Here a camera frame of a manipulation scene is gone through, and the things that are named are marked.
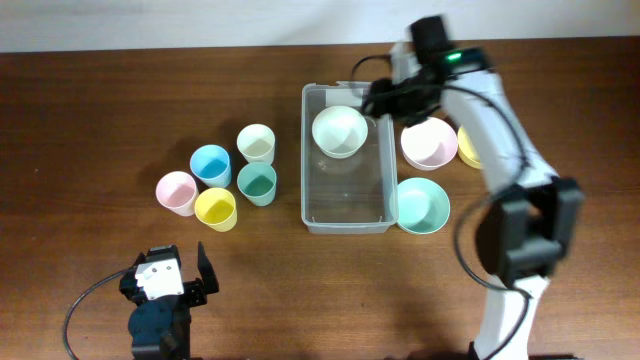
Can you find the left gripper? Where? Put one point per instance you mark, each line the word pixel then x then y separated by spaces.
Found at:
pixel 194 288

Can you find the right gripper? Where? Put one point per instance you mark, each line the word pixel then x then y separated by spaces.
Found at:
pixel 383 93

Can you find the white plastic bowl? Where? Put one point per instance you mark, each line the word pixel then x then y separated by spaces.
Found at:
pixel 339 131

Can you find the pink plastic bowl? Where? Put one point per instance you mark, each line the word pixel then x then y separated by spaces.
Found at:
pixel 429 145

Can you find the pink plastic cup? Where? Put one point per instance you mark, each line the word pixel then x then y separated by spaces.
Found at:
pixel 177 191

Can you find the yellow plastic bowl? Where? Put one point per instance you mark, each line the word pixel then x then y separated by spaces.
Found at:
pixel 466 150

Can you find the blue plastic cup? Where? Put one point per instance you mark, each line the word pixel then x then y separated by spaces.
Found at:
pixel 212 165

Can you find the mint green plastic bowl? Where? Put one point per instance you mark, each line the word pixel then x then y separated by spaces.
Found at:
pixel 424 207

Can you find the green plastic cup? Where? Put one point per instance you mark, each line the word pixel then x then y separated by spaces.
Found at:
pixel 257 182

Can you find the cream white plastic cup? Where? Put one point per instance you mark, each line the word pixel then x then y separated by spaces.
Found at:
pixel 256 143

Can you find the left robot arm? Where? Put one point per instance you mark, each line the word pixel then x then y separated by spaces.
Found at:
pixel 160 323

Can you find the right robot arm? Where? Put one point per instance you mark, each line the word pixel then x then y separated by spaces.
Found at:
pixel 511 240

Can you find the clear plastic storage container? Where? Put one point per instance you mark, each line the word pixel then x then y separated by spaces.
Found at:
pixel 355 195

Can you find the yellow plastic cup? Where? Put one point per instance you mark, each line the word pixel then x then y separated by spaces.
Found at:
pixel 216 208

